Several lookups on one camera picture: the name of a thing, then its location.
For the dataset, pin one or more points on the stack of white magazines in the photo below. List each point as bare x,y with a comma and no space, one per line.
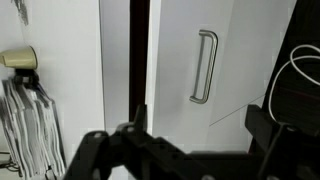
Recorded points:
30,130

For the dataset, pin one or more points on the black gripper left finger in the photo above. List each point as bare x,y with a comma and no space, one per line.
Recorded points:
110,156

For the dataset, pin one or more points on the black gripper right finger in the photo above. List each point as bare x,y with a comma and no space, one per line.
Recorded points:
293,153

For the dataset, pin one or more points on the white drawer with wooden inside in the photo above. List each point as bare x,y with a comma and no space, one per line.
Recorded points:
176,66

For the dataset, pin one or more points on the black perforated robot table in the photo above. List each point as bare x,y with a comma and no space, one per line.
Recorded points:
300,93

